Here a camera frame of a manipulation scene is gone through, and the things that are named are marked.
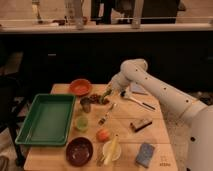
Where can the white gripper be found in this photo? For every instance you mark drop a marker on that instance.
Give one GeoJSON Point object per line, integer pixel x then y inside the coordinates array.
{"type": "Point", "coordinates": [118, 83]}

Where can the green pepper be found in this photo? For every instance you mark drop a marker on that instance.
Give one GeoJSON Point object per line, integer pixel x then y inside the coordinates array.
{"type": "Point", "coordinates": [105, 96]}

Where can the orange red bowl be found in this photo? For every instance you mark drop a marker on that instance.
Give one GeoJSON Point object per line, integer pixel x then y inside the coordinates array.
{"type": "Point", "coordinates": [80, 87]}

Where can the black chair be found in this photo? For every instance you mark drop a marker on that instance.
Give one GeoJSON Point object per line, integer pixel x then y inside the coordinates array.
{"type": "Point", "coordinates": [9, 117]}

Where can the green plastic tray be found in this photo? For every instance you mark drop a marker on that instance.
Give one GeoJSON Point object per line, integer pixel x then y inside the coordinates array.
{"type": "Point", "coordinates": [48, 121]}

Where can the orange fruit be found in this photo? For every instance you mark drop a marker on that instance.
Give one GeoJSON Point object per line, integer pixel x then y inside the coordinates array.
{"type": "Point", "coordinates": [103, 135]}

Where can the blue sponge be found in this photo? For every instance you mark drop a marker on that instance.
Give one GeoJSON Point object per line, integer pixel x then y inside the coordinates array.
{"type": "Point", "coordinates": [145, 154]}

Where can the metal cup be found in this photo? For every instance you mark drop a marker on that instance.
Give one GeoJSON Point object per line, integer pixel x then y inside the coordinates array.
{"type": "Point", "coordinates": [86, 104]}

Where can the small fork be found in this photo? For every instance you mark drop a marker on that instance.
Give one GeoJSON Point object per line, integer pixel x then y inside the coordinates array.
{"type": "Point", "coordinates": [104, 118]}

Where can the small green cup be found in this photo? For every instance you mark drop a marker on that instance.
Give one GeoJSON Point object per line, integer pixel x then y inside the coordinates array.
{"type": "Point", "coordinates": [81, 123]}

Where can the dark maroon bowl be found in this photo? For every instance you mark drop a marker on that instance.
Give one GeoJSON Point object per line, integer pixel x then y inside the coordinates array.
{"type": "Point", "coordinates": [79, 151]}

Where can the yellow banana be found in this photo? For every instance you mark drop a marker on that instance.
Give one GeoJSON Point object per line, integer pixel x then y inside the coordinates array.
{"type": "Point", "coordinates": [111, 150]}

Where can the brown grape cluster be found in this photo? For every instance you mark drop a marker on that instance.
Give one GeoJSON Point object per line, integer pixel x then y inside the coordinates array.
{"type": "Point", "coordinates": [98, 99]}

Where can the grey cloth piece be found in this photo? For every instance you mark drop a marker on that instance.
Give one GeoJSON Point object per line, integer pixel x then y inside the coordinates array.
{"type": "Point", "coordinates": [135, 88]}

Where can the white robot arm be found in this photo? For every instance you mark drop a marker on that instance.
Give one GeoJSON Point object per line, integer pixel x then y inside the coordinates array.
{"type": "Point", "coordinates": [191, 110]}

